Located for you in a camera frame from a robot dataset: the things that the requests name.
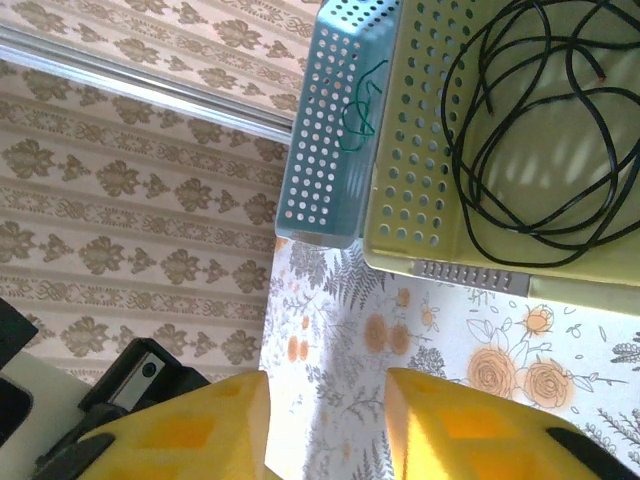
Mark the blue perforated plastic basket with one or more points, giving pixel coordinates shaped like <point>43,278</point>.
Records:
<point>357,190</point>

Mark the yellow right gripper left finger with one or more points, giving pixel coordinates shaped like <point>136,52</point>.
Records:
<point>175,435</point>

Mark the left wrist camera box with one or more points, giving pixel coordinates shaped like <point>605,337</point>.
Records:
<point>140,375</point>

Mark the aluminium frame post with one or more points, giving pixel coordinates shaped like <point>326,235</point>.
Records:
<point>150,85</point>

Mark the pale yellow perforated basket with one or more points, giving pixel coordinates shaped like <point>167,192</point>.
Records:
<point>540,150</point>

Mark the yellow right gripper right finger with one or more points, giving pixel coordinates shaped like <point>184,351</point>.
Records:
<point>475,435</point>

